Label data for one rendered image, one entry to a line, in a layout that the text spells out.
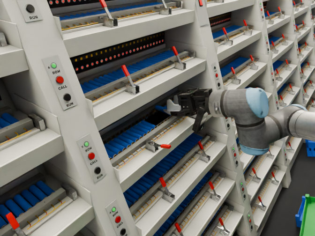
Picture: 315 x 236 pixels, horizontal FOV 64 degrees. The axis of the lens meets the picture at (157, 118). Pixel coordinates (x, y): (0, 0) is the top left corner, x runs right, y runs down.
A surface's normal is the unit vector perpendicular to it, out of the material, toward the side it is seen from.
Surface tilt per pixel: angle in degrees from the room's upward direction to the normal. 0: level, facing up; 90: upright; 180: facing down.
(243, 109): 91
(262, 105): 87
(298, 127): 77
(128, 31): 112
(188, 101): 90
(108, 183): 90
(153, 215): 22
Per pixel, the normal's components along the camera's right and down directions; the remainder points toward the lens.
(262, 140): 0.31, 0.26
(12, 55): 0.79, 0.32
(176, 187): 0.01, -0.85
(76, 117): 0.74, -0.02
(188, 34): -0.61, 0.41
